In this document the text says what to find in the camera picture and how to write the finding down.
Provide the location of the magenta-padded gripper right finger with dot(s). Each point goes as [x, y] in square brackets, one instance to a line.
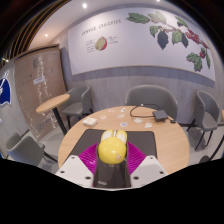
[149, 168]

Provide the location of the wide grey armchair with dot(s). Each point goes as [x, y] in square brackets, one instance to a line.
[150, 96]

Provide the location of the small white sticker card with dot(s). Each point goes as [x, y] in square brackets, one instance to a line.
[111, 110]
[123, 109]
[103, 117]
[138, 120]
[124, 124]
[148, 125]
[120, 116]

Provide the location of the small white box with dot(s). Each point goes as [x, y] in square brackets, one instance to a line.
[90, 121]

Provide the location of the brown perforated wall panel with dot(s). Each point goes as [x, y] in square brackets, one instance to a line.
[36, 90]

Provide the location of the ceiling spotlights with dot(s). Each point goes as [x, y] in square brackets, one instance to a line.
[84, 5]

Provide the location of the black mouse pad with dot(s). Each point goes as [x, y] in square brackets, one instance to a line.
[88, 137]

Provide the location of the flat black box device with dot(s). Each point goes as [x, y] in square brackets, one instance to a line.
[160, 115]

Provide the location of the small black plug adapter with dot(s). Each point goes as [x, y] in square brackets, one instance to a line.
[172, 121]

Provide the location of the blue wall sign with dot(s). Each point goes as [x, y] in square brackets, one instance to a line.
[5, 91]

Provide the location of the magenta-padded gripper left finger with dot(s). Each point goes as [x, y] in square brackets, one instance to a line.
[74, 168]

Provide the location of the grey chair with black legs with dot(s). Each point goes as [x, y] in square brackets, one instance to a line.
[25, 150]
[206, 110]
[78, 100]

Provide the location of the white botanical wall mural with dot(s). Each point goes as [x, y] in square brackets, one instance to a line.
[133, 46]

